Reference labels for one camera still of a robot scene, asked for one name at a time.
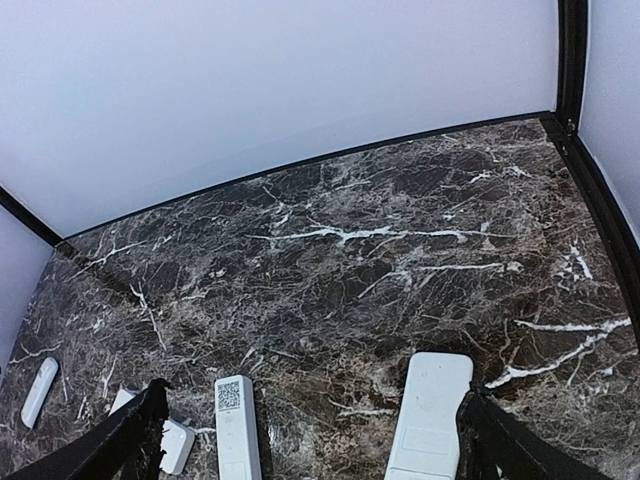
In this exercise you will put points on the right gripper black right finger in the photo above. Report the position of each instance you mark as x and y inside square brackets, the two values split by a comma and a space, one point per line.
[494, 445]

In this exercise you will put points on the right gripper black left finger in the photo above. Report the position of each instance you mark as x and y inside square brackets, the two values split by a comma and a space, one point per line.
[126, 444]

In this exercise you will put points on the white remote with battery bay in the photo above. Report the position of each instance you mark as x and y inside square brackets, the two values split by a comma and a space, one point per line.
[177, 442]

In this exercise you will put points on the wide white remote control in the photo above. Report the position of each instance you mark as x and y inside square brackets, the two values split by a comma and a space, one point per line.
[425, 443]

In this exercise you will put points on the slim white QR-code remote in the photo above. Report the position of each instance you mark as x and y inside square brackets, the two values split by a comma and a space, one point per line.
[236, 429]

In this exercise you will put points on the small white remote near wall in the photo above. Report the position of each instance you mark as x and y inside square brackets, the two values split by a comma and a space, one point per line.
[39, 391]

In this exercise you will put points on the black enclosure frame post left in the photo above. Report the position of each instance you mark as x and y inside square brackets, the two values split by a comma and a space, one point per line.
[28, 219]

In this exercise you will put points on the black enclosure frame post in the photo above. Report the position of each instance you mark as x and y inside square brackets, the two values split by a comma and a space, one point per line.
[28, 219]
[573, 42]

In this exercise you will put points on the black enclosure frame post right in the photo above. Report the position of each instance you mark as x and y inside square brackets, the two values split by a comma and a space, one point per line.
[573, 42]

